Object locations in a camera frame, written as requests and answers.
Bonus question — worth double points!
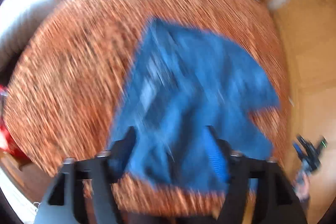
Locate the grey striped pillow left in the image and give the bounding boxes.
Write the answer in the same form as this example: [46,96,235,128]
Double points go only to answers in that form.
[0,0,61,69]

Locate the leopard print bedspread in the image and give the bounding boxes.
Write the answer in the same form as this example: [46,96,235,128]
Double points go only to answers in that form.
[5,0,288,216]

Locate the red floral blanket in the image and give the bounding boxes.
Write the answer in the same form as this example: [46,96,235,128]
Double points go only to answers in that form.
[0,85,27,160]

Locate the light wooden wardrobe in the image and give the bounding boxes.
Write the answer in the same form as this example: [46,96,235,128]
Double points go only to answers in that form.
[273,0,335,223]

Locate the blue denim pants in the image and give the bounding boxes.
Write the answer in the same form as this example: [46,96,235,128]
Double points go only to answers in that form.
[110,18,279,192]

